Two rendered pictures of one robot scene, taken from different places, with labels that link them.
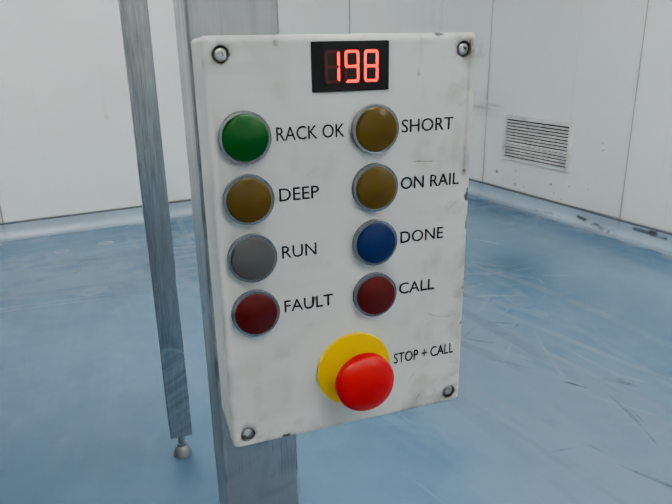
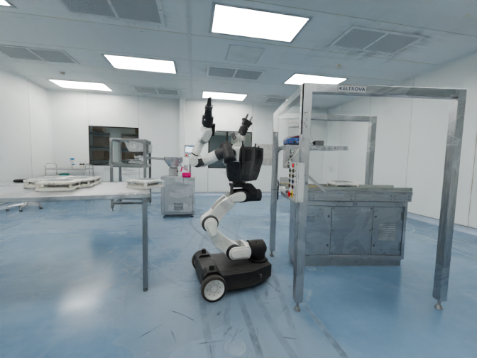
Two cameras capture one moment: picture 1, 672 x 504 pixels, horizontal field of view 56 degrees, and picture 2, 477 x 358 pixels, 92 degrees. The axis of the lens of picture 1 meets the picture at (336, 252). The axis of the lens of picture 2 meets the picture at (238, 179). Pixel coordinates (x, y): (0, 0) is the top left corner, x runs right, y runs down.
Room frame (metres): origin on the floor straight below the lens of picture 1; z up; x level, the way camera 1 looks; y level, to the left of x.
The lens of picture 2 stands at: (0.47, -1.62, 1.09)
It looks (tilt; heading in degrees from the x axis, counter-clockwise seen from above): 4 degrees down; 106
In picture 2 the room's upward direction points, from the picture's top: 1 degrees clockwise
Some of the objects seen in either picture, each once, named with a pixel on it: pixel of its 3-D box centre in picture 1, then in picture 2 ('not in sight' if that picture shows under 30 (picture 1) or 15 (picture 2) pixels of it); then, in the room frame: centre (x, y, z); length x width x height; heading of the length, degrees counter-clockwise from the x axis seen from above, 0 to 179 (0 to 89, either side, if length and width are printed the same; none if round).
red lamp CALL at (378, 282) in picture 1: (375, 295); not in sight; (0.38, -0.03, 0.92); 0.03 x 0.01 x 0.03; 109
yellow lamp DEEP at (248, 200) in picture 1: (249, 200); not in sight; (0.35, 0.05, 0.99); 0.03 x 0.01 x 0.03; 109
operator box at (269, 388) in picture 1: (336, 236); (297, 181); (0.41, 0.00, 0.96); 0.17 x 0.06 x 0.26; 109
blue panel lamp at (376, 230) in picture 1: (376, 243); not in sight; (0.38, -0.03, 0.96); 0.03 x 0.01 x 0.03; 109
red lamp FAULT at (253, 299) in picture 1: (256, 314); not in sight; (0.35, 0.05, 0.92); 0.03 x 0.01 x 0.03; 109
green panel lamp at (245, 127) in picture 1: (245, 138); not in sight; (0.35, 0.05, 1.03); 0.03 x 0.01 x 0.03; 109
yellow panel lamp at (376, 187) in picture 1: (376, 188); not in sight; (0.38, -0.03, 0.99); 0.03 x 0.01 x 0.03; 109
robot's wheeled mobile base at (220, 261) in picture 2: not in sight; (233, 259); (-0.14, 0.33, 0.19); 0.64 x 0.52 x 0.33; 35
